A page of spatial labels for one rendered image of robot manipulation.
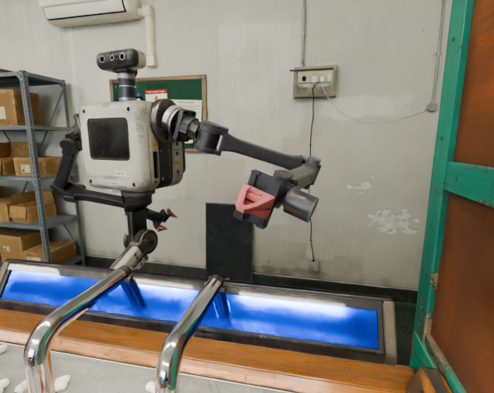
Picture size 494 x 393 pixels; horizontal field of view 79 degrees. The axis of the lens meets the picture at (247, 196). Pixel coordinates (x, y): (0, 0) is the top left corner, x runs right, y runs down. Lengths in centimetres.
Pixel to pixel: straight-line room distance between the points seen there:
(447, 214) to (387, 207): 185
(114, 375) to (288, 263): 201
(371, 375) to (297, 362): 17
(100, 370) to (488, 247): 88
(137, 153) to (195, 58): 172
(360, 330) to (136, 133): 95
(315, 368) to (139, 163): 85
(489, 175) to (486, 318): 23
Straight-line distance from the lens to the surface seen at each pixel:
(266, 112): 252
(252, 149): 107
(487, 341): 65
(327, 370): 85
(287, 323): 43
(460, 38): 77
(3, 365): 109
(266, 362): 85
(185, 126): 112
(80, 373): 96
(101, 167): 129
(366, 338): 44
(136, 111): 115
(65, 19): 334
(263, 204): 52
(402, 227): 265
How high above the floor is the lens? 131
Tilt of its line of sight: 11 degrees down
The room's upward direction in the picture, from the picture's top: straight up
